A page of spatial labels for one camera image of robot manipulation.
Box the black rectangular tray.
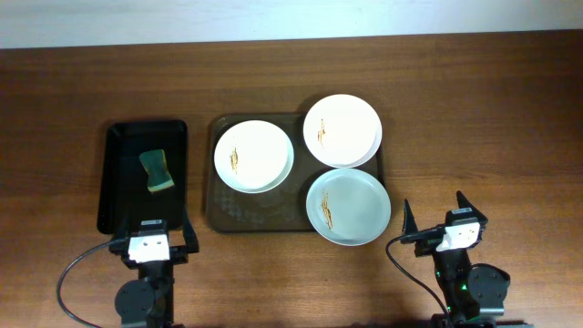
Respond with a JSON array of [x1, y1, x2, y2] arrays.
[[97, 119, 188, 235]]

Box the brown plastic serving tray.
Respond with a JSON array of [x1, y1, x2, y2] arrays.
[[205, 112, 386, 235]]

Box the white plate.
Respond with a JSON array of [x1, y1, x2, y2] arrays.
[[213, 120, 295, 194], [302, 94, 383, 168], [305, 169, 392, 246]]

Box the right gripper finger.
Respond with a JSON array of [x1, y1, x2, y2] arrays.
[[402, 200, 418, 235], [456, 190, 480, 214]]

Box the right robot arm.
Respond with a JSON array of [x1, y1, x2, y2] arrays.
[[401, 191, 510, 327]]

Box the green yellow sponge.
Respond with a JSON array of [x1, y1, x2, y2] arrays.
[[138, 149, 175, 193]]

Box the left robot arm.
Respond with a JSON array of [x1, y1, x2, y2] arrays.
[[109, 213, 199, 328]]

